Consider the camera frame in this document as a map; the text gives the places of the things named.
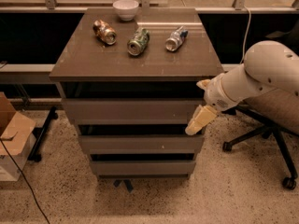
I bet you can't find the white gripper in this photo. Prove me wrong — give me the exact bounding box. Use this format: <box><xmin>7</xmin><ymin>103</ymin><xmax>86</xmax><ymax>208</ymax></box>
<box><xmin>185</xmin><ymin>74</ymin><xmax>237</xmax><ymax>135</ymax></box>

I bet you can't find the grey top drawer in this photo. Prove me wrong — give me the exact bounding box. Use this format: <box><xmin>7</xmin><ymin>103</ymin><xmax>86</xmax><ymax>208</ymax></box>
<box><xmin>62</xmin><ymin>99</ymin><xmax>205</xmax><ymax>124</ymax></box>

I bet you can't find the grey drawer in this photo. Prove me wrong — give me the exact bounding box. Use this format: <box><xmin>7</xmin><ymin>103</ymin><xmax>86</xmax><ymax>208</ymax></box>
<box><xmin>90</xmin><ymin>161</ymin><xmax>195</xmax><ymax>175</ymax></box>
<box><xmin>62</xmin><ymin>99</ymin><xmax>205</xmax><ymax>124</ymax></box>
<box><xmin>78</xmin><ymin>135</ymin><xmax>204</xmax><ymax>154</ymax></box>

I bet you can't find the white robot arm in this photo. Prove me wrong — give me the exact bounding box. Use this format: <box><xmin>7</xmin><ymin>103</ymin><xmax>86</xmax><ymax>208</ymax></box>
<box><xmin>185</xmin><ymin>41</ymin><xmax>299</xmax><ymax>135</ymax></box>

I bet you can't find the grey middle drawer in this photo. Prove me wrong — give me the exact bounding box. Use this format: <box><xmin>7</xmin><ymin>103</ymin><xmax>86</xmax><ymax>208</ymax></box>
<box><xmin>78</xmin><ymin>135</ymin><xmax>204</xmax><ymax>154</ymax></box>

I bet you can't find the grey drawer cabinet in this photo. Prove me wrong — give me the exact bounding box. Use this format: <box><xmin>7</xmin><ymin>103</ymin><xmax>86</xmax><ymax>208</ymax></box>
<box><xmin>50</xmin><ymin>8</ymin><xmax>222</xmax><ymax>179</ymax></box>

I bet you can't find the grey bottom drawer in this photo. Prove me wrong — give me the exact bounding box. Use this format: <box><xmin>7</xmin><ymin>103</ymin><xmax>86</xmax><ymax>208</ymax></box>
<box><xmin>90</xmin><ymin>161</ymin><xmax>195</xmax><ymax>175</ymax></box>

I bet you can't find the crushed silver blue can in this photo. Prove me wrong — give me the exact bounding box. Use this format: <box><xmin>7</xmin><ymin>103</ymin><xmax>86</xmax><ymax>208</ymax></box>
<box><xmin>165</xmin><ymin>26</ymin><xmax>188</xmax><ymax>52</ymax></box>

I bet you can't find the crushed green soda can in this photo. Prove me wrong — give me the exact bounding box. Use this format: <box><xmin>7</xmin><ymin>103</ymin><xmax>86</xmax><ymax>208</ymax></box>
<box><xmin>127</xmin><ymin>27</ymin><xmax>150</xmax><ymax>56</ymax></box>

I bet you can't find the white bowl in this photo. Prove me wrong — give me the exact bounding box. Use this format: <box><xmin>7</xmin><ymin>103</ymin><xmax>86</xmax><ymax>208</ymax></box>
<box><xmin>113</xmin><ymin>0</ymin><xmax>139</xmax><ymax>21</ymax></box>

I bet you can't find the crushed orange soda can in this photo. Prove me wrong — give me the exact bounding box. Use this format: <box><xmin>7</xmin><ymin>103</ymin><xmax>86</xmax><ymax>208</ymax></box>
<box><xmin>93</xmin><ymin>20</ymin><xmax>117</xmax><ymax>45</ymax></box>

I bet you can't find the office chair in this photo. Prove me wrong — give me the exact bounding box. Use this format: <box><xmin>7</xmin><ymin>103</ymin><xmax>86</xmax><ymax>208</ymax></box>
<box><xmin>222</xmin><ymin>90</ymin><xmax>299</xmax><ymax>190</ymax></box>

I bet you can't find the blue tape cross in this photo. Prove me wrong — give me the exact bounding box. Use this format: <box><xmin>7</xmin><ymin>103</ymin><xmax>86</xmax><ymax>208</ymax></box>
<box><xmin>113</xmin><ymin>179</ymin><xmax>134</xmax><ymax>193</ymax></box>

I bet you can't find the black stand foot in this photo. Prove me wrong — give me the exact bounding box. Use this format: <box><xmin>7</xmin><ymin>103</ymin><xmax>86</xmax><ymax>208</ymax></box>
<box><xmin>28</xmin><ymin>106</ymin><xmax>58</xmax><ymax>162</ymax></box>

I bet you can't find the cardboard box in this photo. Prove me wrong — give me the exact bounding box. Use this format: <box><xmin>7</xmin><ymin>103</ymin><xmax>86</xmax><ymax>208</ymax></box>
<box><xmin>0</xmin><ymin>92</ymin><xmax>36</xmax><ymax>181</ymax></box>

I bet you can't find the white hanging cable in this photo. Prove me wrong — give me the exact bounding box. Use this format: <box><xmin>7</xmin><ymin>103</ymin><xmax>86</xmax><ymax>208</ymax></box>
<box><xmin>239</xmin><ymin>7</ymin><xmax>252</xmax><ymax>64</ymax></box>

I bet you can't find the black floor cable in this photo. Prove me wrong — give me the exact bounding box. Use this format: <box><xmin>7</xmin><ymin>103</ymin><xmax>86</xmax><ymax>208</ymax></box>
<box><xmin>0</xmin><ymin>138</ymin><xmax>51</xmax><ymax>224</ymax></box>

